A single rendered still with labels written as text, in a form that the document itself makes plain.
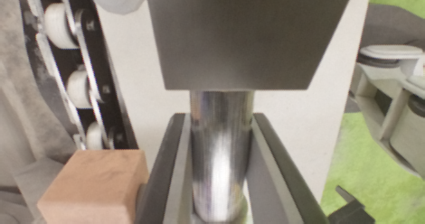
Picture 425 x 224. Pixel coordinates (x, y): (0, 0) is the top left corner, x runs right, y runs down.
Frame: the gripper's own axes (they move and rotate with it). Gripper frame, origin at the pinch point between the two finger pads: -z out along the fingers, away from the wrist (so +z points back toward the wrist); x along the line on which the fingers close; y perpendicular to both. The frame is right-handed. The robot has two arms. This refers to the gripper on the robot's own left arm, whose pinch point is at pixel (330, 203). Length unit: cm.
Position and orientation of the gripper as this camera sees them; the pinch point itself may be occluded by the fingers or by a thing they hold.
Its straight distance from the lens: 70.5
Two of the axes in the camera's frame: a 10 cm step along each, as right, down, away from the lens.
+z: 3.8, 4.2, -8.2
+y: 1.1, 8.6, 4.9
